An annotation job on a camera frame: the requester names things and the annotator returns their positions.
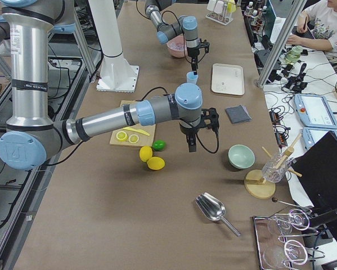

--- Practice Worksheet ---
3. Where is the clear ice cubes pile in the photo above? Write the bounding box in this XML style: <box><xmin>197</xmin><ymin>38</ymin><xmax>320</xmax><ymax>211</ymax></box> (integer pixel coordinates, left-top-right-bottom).
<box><xmin>168</xmin><ymin>35</ymin><xmax>186</xmax><ymax>52</ymax></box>

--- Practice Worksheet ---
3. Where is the brown tipped stir stick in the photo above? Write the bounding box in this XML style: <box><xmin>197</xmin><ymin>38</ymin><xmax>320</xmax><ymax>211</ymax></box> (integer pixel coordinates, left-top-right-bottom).
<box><xmin>271</xmin><ymin>197</ymin><xmax>297</xmax><ymax>207</ymax></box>

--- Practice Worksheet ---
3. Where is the pink bowl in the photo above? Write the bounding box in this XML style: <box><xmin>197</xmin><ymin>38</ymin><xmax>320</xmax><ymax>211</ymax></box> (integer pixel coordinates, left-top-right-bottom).
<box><xmin>167</xmin><ymin>41</ymin><xmax>187</xmax><ymax>58</ymax></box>

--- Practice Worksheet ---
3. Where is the clear textured glass cup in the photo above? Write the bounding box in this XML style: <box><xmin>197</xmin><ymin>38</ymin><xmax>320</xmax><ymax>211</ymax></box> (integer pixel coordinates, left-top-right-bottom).
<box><xmin>262</xmin><ymin>152</ymin><xmax>293</xmax><ymax>183</ymax></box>

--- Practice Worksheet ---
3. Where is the blue teach pendant lower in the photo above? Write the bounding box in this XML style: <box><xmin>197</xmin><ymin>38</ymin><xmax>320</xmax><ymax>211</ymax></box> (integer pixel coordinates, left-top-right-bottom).
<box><xmin>302</xmin><ymin>127</ymin><xmax>337</xmax><ymax>151</ymax></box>

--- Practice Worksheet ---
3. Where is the green lime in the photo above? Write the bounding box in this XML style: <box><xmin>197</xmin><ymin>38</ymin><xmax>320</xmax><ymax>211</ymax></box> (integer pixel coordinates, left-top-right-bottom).
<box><xmin>152</xmin><ymin>139</ymin><xmax>167</xmax><ymax>151</ymax></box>

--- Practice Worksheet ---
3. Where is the lemon half slice upper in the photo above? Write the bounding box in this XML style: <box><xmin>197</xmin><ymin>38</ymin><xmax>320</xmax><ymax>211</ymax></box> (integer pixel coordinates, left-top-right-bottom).
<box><xmin>116</xmin><ymin>130</ymin><xmax>129</xmax><ymax>142</ymax></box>

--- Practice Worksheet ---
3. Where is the seated person white shirt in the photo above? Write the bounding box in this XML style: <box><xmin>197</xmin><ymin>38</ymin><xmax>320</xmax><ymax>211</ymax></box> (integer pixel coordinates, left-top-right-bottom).
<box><xmin>286</xmin><ymin>0</ymin><xmax>337</xmax><ymax>57</ymax></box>

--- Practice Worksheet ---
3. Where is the lemon half slice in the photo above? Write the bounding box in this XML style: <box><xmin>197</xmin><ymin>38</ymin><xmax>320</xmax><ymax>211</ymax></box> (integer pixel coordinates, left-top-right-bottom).
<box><xmin>128</xmin><ymin>134</ymin><xmax>140</xmax><ymax>144</ymax></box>
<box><xmin>116</xmin><ymin>130</ymin><xmax>129</xmax><ymax>142</ymax></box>

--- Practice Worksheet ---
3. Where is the white bottle rack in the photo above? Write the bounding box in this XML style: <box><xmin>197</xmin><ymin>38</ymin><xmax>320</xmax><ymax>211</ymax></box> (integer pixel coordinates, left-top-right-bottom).
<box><xmin>205</xmin><ymin>0</ymin><xmax>236</xmax><ymax>26</ymax></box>

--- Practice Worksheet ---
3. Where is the grey folded cloth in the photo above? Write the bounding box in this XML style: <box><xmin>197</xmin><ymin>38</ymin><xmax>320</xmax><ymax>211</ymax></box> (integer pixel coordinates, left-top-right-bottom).
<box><xmin>225</xmin><ymin>105</ymin><xmax>251</xmax><ymax>124</ymax></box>

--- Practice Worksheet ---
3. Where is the bamboo cutting board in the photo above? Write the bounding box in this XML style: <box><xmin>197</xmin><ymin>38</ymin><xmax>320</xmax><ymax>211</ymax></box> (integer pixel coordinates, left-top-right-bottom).
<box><xmin>109</xmin><ymin>100</ymin><xmax>156</xmax><ymax>148</ymax></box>

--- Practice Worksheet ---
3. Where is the wooden cup stand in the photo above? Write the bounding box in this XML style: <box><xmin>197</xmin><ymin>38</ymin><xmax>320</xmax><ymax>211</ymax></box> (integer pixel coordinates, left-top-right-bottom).
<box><xmin>244</xmin><ymin>133</ymin><xmax>302</xmax><ymax>199</ymax></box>

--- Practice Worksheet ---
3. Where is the mint green bowl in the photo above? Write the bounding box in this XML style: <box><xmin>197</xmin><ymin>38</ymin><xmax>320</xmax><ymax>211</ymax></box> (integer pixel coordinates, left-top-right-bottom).
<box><xmin>228</xmin><ymin>145</ymin><xmax>255</xmax><ymax>169</ymax></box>

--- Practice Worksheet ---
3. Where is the yellow lemon upper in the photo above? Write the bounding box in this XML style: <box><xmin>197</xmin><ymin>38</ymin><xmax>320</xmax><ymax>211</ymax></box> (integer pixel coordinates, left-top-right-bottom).
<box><xmin>139</xmin><ymin>146</ymin><xmax>153</xmax><ymax>163</ymax></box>

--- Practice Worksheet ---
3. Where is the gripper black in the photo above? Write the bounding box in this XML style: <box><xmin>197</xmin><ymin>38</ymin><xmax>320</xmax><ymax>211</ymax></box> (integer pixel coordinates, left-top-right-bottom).
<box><xmin>187</xmin><ymin>46</ymin><xmax>200</xmax><ymax>75</ymax></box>
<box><xmin>179</xmin><ymin>118</ymin><xmax>200</xmax><ymax>152</ymax></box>

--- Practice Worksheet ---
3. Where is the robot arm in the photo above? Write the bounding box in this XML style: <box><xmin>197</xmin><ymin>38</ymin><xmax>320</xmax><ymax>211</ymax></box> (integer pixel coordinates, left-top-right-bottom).
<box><xmin>0</xmin><ymin>1</ymin><xmax>203</xmax><ymax>170</ymax></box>
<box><xmin>145</xmin><ymin>1</ymin><xmax>203</xmax><ymax>75</ymax></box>

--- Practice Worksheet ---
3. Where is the blue teach pendant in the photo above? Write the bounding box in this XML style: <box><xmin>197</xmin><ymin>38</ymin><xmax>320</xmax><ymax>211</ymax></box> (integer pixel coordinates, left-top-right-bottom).
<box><xmin>293</xmin><ymin>94</ymin><xmax>337</xmax><ymax>129</ymax></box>
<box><xmin>302</xmin><ymin>127</ymin><xmax>337</xmax><ymax>151</ymax></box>

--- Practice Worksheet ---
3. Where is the lemon half slice lower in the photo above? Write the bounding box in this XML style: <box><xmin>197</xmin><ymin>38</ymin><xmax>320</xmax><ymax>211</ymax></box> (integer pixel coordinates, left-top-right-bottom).
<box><xmin>128</xmin><ymin>134</ymin><xmax>140</xmax><ymax>144</ymax></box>

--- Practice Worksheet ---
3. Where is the black monitor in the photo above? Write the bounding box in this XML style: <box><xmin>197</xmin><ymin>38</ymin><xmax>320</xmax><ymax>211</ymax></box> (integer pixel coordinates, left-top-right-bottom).
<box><xmin>293</xmin><ymin>130</ymin><xmax>337</xmax><ymax>226</ymax></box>

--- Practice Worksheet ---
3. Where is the steel ice scoop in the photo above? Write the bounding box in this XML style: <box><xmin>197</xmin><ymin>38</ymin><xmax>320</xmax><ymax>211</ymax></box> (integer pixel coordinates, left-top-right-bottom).
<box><xmin>195</xmin><ymin>192</ymin><xmax>241</xmax><ymax>237</ymax></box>

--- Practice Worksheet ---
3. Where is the stemmed glass upper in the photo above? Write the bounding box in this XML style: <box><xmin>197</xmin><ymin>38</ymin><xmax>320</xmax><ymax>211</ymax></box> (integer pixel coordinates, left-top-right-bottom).
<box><xmin>267</xmin><ymin>209</ymin><xmax>310</xmax><ymax>236</ymax></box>

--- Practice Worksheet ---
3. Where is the yellow plastic knife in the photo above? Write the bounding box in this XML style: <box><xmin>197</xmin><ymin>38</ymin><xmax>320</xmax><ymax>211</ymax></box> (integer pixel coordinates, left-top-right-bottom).
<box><xmin>123</xmin><ymin>127</ymin><xmax>150</xmax><ymax>136</ymax></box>

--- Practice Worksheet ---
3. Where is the wire glass rack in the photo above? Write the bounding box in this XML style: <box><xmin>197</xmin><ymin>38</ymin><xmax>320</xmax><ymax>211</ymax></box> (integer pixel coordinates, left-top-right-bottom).
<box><xmin>253</xmin><ymin>208</ymin><xmax>325</xmax><ymax>269</ymax></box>

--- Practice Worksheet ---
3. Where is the yellow lemon lower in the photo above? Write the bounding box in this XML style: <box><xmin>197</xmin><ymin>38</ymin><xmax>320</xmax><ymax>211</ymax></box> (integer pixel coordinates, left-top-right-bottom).
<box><xmin>147</xmin><ymin>156</ymin><xmax>165</xmax><ymax>170</ymax></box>

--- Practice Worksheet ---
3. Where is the stemmed glass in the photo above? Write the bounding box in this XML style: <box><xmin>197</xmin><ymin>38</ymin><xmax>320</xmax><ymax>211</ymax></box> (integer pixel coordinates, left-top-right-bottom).
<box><xmin>267</xmin><ymin>209</ymin><xmax>310</xmax><ymax>236</ymax></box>
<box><xmin>263</xmin><ymin>240</ymin><xmax>308</xmax><ymax>269</ymax></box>

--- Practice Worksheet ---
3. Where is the cream rabbit tray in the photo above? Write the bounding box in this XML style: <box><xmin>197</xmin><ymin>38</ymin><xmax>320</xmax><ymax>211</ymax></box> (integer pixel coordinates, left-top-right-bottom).
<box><xmin>211</xmin><ymin>63</ymin><xmax>245</xmax><ymax>96</ymax></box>

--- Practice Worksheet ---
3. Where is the blue teach pendant upper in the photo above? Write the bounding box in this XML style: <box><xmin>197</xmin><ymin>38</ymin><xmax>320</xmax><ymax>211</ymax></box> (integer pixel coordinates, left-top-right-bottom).
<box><xmin>293</xmin><ymin>94</ymin><xmax>337</xmax><ymax>129</ymax></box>

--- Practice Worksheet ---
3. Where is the light blue cup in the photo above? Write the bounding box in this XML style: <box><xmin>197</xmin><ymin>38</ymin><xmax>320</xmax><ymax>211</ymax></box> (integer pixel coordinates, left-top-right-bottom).
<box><xmin>186</xmin><ymin>71</ymin><xmax>199</xmax><ymax>84</ymax></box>

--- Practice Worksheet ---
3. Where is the stemmed glass lower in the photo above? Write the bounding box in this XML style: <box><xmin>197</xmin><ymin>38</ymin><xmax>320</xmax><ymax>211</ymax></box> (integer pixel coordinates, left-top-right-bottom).
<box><xmin>263</xmin><ymin>240</ymin><xmax>308</xmax><ymax>269</ymax></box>

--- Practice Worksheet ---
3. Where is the aluminium frame post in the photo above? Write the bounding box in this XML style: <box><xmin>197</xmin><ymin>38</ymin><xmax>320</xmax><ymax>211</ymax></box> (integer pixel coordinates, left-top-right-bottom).
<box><xmin>257</xmin><ymin>0</ymin><xmax>307</xmax><ymax>89</ymax></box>

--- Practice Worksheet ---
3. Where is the yellow lemon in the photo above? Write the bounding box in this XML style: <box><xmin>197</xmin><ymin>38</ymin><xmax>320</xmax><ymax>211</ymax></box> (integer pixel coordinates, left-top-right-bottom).
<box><xmin>139</xmin><ymin>146</ymin><xmax>153</xmax><ymax>163</ymax></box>
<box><xmin>147</xmin><ymin>156</ymin><xmax>165</xmax><ymax>170</ymax></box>

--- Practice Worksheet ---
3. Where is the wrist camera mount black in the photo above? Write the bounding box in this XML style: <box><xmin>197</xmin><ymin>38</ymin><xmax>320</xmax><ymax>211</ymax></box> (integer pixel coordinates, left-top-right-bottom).
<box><xmin>198</xmin><ymin>107</ymin><xmax>219</xmax><ymax>133</ymax></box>

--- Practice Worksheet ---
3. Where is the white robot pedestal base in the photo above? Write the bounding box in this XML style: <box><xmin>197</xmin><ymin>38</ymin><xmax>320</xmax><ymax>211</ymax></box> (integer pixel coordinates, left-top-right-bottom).
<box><xmin>88</xmin><ymin>0</ymin><xmax>139</xmax><ymax>93</ymax></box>

